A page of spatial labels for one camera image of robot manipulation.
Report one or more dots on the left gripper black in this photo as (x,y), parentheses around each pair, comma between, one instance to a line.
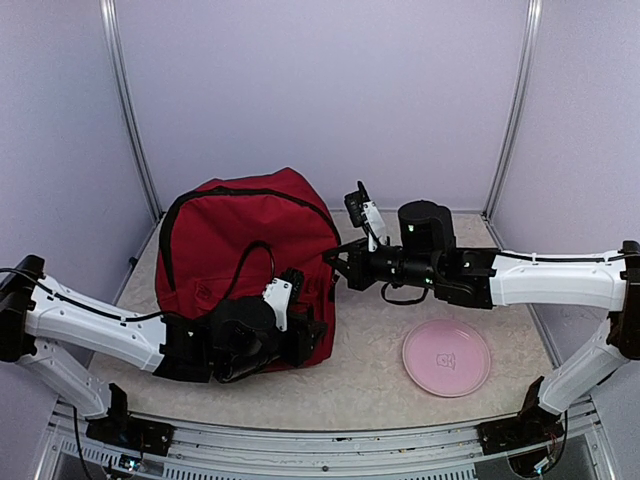
(301,346)

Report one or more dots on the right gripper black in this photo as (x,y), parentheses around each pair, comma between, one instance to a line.
(355,272)

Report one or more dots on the red student backpack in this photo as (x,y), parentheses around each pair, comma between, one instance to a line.
(229,238)

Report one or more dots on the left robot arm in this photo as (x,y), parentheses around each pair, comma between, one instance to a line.
(238,338)

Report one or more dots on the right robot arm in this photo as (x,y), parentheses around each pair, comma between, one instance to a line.
(483,278)

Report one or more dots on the pink round plate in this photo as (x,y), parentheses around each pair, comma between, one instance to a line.
(446,358)

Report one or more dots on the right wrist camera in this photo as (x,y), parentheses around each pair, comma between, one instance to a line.
(364,214)

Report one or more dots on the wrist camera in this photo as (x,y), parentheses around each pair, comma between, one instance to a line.
(364,214)
(281,292)

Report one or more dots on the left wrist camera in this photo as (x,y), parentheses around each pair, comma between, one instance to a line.
(281,292)

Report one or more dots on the right metal corner post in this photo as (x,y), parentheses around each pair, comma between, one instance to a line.
(526,60)

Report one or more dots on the metal corner post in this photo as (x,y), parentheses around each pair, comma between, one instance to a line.
(526,60)
(110,23)

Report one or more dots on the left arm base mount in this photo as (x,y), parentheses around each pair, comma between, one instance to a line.
(120,428)

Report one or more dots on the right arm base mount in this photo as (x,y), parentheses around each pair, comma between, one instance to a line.
(530,426)

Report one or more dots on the front metal rail frame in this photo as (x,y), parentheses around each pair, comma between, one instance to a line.
(206,451)

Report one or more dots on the left metal corner post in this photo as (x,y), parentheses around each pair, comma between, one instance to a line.
(110,23)

